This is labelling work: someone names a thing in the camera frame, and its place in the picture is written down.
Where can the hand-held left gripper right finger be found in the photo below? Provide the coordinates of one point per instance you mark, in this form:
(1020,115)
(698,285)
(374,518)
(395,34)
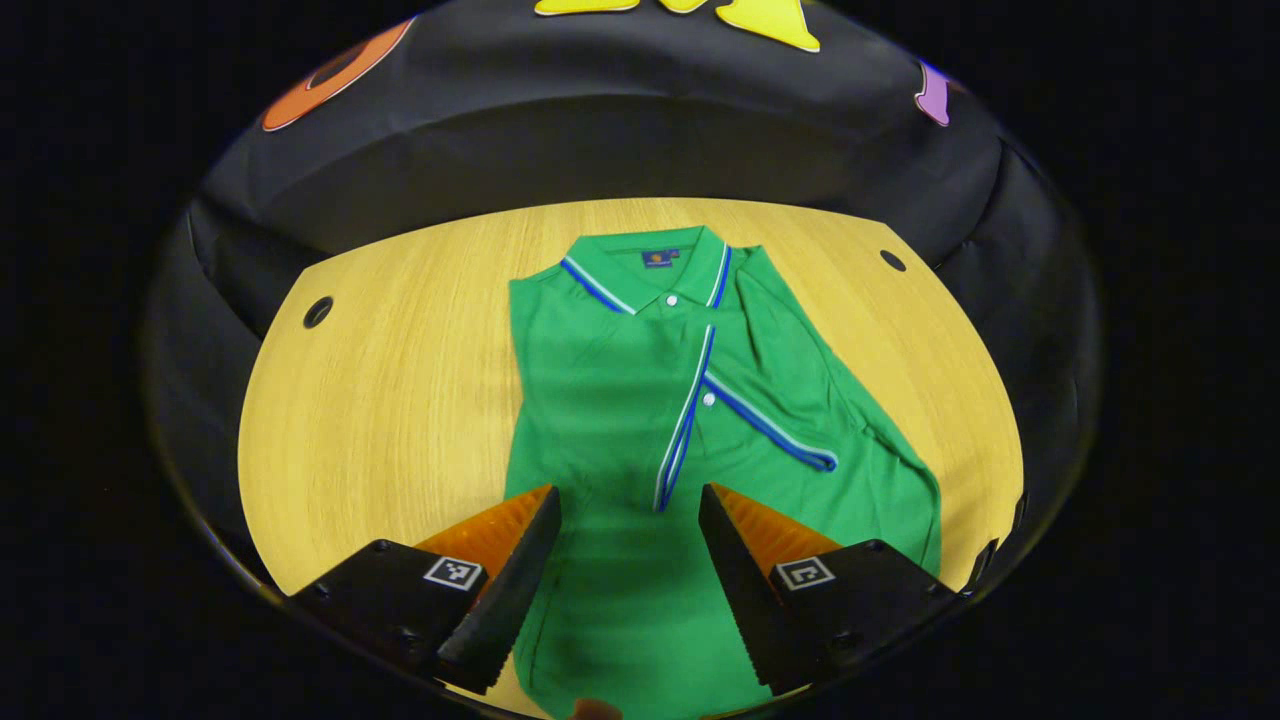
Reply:
(745,590)

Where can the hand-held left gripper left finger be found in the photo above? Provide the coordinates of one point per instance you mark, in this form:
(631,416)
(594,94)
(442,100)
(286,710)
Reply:
(510,600)

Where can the green T-shirt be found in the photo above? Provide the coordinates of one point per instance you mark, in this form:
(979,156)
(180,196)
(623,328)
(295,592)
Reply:
(620,420)

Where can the black backdrop cloth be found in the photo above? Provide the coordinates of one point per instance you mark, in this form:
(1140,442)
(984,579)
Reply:
(600,130)

